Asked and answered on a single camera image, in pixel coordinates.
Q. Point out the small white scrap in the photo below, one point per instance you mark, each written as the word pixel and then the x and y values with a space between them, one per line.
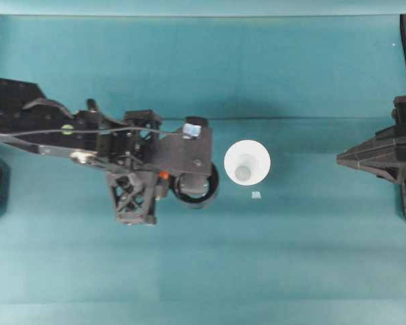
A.
pixel 256 195

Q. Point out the blue-green table cloth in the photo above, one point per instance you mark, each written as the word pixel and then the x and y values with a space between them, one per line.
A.
pixel 203 271

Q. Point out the white paper cup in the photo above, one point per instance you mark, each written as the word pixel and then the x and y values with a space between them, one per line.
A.
pixel 247 152

